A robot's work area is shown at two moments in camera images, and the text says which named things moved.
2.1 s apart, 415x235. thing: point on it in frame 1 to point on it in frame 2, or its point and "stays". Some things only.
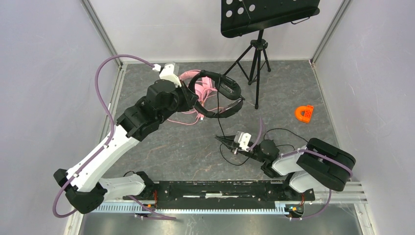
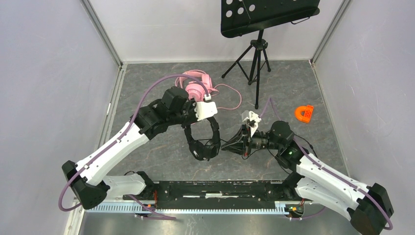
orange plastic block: x=304 y=113 stays
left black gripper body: x=184 y=103 to x=190 y=114
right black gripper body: x=252 y=153 to x=260 y=140
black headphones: x=227 y=87 to x=212 y=148
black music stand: x=240 y=17 stays
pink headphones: x=204 y=86 stays
